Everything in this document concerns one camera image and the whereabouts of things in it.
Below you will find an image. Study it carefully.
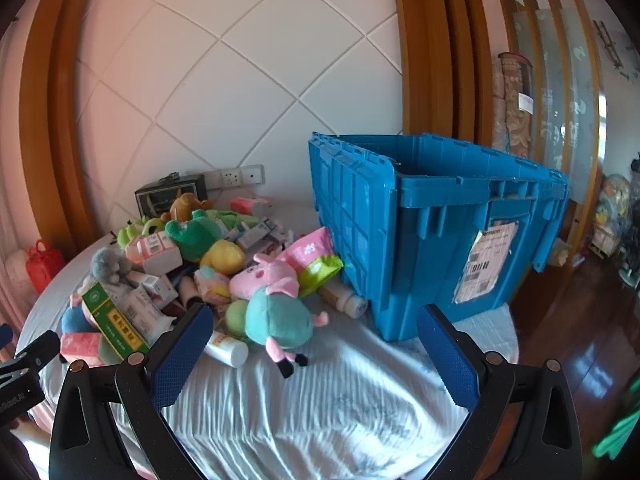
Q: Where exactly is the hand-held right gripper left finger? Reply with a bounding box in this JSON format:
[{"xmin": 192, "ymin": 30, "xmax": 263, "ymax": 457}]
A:
[{"xmin": 48, "ymin": 302, "xmax": 216, "ymax": 480}]

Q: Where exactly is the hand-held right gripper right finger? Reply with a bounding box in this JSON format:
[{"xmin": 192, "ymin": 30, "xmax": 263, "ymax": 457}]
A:
[{"xmin": 416, "ymin": 303, "xmax": 583, "ymax": 480}]

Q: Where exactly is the pig plush blue body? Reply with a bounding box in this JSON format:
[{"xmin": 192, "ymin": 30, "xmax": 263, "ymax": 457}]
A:
[{"xmin": 61, "ymin": 294, "xmax": 99, "ymax": 334}]

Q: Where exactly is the pig plush teal body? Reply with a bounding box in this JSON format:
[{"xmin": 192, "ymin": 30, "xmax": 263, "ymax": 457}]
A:
[{"xmin": 229, "ymin": 252, "xmax": 331, "ymax": 379}]

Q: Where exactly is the blue plastic storage crate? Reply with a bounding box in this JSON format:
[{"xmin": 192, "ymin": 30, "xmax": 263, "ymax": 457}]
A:
[{"xmin": 307, "ymin": 131, "xmax": 571, "ymax": 343}]

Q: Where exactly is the pink tissue pack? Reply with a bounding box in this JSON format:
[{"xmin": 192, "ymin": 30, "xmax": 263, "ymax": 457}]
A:
[
  {"xmin": 230, "ymin": 196, "xmax": 273, "ymax": 217},
  {"xmin": 60, "ymin": 332, "xmax": 106, "ymax": 366}
]

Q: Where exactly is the white tube orange print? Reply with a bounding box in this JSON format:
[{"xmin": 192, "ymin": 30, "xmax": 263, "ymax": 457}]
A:
[{"xmin": 202, "ymin": 330, "xmax": 249, "ymax": 367}]

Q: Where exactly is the light green round plush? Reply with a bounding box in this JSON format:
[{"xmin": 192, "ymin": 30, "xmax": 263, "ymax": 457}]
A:
[{"xmin": 225, "ymin": 300, "xmax": 251, "ymax": 337}]

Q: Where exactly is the green yellow medicine box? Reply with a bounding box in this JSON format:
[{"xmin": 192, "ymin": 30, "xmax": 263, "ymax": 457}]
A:
[{"xmin": 81, "ymin": 282, "xmax": 151, "ymax": 361}]

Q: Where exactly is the pastel tissue pack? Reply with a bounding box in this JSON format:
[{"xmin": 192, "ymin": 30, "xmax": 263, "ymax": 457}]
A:
[{"xmin": 194, "ymin": 266, "xmax": 233, "ymax": 306}]

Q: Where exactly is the red bag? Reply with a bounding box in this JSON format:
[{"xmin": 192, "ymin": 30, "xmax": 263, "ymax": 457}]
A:
[{"xmin": 25, "ymin": 240, "xmax": 66, "ymax": 295}]

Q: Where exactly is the pink white barcode box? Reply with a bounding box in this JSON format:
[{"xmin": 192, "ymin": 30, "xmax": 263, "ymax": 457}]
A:
[{"xmin": 125, "ymin": 232, "xmax": 183, "ymax": 273}]

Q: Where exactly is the white shipping label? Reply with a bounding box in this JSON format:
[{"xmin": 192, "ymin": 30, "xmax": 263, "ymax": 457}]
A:
[{"xmin": 452, "ymin": 222, "xmax": 521, "ymax": 306}]

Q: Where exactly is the grey fluffy plush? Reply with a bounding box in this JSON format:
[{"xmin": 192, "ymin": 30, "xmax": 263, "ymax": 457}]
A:
[{"xmin": 90, "ymin": 247, "xmax": 133, "ymax": 286}]

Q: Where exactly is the white plastic bottle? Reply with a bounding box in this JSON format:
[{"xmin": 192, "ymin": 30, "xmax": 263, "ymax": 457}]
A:
[{"xmin": 317, "ymin": 282, "xmax": 369, "ymax": 318}]

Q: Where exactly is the green frog plush yellow body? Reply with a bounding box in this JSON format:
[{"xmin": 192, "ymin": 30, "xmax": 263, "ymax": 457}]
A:
[{"xmin": 164, "ymin": 209, "xmax": 247, "ymax": 277}]

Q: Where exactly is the lime green frog plush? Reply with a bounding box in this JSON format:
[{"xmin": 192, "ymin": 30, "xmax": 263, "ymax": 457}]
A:
[{"xmin": 116, "ymin": 215, "xmax": 166, "ymax": 248}]

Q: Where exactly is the pink curtain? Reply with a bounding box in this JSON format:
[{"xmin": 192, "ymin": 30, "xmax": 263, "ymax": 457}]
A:
[{"xmin": 0, "ymin": 125, "xmax": 38, "ymax": 261}]

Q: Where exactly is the brown bear plush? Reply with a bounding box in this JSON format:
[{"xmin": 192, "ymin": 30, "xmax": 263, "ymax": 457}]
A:
[{"xmin": 161, "ymin": 192, "xmax": 211, "ymax": 223}]

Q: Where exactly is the pink green wet wipes packet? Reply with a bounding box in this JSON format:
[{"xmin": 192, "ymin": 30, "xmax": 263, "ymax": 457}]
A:
[{"xmin": 277, "ymin": 226, "xmax": 345, "ymax": 297}]

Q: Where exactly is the green cloth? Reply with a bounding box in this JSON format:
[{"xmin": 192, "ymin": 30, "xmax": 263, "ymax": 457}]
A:
[{"xmin": 592, "ymin": 375, "xmax": 640, "ymax": 461}]

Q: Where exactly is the stored household clutter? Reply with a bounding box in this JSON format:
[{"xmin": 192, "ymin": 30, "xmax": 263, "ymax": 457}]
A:
[{"xmin": 587, "ymin": 155, "xmax": 640, "ymax": 288}]

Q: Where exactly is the rolled patterned blanket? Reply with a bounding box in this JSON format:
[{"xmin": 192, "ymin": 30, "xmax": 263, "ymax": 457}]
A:
[{"xmin": 492, "ymin": 52, "xmax": 533, "ymax": 158}]

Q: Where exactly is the wooden glass partition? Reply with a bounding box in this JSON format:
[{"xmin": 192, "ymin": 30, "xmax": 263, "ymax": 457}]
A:
[{"xmin": 490, "ymin": 0, "xmax": 608, "ymax": 211}]

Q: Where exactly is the black box with handle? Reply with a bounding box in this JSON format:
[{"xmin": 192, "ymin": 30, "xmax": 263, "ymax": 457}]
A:
[{"xmin": 135, "ymin": 172, "xmax": 208, "ymax": 218}]

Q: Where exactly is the wooden wall column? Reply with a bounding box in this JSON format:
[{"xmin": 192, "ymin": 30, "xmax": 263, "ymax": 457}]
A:
[
  {"xmin": 17, "ymin": 0, "xmax": 116, "ymax": 261},
  {"xmin": 389, "ymin": 0, "xmax": 496, "ymax": 153}
]

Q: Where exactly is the dark wall decoration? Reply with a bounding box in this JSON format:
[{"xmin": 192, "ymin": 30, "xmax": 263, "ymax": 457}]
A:
[{"xmin": 592, "ymin": 20, "xmax": 632, "ymax": 79}]

